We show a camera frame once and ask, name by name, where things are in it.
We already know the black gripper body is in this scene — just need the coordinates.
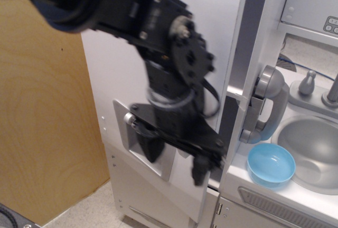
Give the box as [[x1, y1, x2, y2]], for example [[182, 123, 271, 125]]
[[129, 96, 227, 167]]

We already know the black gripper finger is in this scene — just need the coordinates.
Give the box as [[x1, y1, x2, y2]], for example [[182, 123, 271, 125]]
[[192, 156, 219, 186], [135, 125, 165, 163]]

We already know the silver fridge door handle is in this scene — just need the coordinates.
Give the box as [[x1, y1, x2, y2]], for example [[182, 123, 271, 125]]
[[177, 149, 190, 159]]

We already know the white toy fridge door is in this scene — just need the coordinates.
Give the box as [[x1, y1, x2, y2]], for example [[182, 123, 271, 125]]
[[80, 0, 251, 222]]

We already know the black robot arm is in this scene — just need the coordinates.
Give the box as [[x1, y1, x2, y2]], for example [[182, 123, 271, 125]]
[[30, 0, 227, 186]]

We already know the white fridge cabinet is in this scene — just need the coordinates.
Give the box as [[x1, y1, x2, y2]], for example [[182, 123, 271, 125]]
[[211, 0, 288, 227]]

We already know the white lower freezer door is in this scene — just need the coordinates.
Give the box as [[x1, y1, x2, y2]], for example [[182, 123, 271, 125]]
[[105, 145, 219, 227]]

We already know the blue plastic bowl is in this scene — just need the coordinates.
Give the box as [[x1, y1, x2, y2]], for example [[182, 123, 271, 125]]
[[246, 143, 296, 188]]

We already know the grey toy telephone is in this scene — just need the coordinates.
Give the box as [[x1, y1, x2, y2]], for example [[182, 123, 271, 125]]
[[240, 65, 289, 144]]

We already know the plywood board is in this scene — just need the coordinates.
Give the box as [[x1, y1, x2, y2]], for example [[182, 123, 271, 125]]
[[1, 0, 109, 225]]

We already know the silver toy sink basin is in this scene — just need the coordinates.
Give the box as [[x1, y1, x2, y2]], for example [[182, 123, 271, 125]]
[[271, 116, 337, 195]]

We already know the grey toy faucet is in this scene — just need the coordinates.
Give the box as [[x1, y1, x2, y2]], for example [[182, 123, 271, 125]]
[[288, 70, 337, 119]]

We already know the grey toy microwave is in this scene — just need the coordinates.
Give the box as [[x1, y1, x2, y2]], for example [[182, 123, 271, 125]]
[[278, 0, 337, 47]]

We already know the blue cable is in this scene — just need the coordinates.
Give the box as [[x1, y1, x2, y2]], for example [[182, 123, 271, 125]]
[[277, 57, 336, 81]]

